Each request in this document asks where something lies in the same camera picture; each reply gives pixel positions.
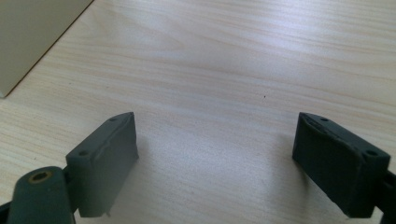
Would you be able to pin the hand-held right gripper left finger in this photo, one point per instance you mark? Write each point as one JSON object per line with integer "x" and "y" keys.
{"x": 102, "y": 168}

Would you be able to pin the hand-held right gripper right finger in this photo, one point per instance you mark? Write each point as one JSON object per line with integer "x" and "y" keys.
{"x": 339, "y": 168}

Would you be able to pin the beige box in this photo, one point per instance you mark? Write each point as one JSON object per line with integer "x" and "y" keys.
{"x": 31, "y": 37}

